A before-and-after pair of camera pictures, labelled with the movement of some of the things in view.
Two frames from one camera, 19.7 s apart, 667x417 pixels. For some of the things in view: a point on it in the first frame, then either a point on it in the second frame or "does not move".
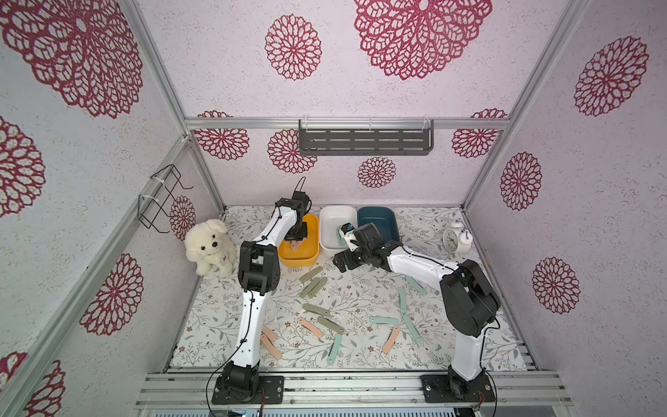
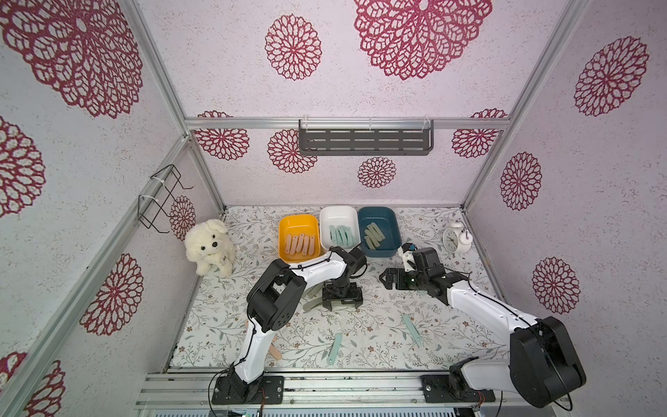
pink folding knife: x=310 y=327 to x=300 y=243
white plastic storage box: x=331 y=217 does not move
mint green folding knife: x=335 y=348 does not move
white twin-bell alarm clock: x=456 y=239 does not move
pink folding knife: x=294 y=245 does not move
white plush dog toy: x=210 y=245 does not move
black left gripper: x=303 y=234 to x=356 y=296
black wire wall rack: x=149 y=208 does not move
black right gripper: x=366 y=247 to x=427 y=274
